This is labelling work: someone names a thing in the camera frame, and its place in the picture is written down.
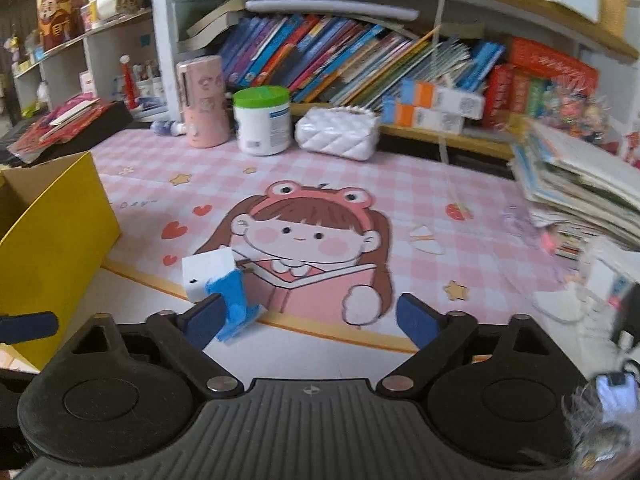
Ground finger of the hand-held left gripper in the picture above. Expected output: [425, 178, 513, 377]
[0, 367, 42, 392]
[0, 311, 59, 345]

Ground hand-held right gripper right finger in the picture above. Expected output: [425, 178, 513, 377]
[376, 294, 557, 401]

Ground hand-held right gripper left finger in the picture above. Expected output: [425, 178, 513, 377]
[67, 292, 246, 401]

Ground white charger plug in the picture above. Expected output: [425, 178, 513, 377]
[181, 247, 253, 306]

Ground yellow-edged cardboard box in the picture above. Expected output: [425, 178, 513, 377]
[0, 151, 122, 372]

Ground pink checked printed tablecloth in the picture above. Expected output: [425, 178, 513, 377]
[0, 125, 640, 401]

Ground white shoe-shaped object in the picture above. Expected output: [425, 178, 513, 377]
[532, 280, 587, 324]

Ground red plastic bags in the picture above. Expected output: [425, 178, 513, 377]
[7, 99, 114, 157]

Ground white box blue mark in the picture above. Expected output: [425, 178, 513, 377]
[580, 239, 640, 312]

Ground white quilted purse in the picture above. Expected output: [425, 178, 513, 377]
[294, 106, 380, 161]

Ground orange white carton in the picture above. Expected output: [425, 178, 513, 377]
[400, 79, 487, 120]
[382, 97, 466, 135]

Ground white tub green lid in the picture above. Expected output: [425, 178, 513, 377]
[232, 86, 294, 157]

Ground stack of magazines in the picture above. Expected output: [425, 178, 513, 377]
[507, 120, 640, 262]

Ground pink cylindrical humidifier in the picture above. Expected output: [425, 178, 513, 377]
[176, 56, 225, 149]

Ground white notebook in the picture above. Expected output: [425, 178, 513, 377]
[47, 100, 101, 127]

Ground grey fluffy toy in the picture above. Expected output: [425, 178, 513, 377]
[562, 370, 640, 477]

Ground black electronic keyboard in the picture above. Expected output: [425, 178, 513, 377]
[0, 102, 134, 167]

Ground white pen holder with pens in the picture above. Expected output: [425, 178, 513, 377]
[135, 60, 166, 99]

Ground red white cylinder toy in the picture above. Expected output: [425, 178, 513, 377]
[118, 56, 141, 111]

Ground row of colourful books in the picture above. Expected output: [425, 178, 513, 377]
[217, 12, 507, 111]

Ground red printed box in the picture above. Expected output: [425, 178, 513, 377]
[482, 37, 599, 132]

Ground white shelf unit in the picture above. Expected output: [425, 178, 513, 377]
[12, 0, 177, 122]

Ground thick white paged book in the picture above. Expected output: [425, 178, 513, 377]
[186, 0, 249, 52]

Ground fortune god figurine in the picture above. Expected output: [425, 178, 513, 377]
[37, 0, 86, 52]

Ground grey shelf light bar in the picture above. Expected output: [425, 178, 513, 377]
[245, 0, 420, 22]

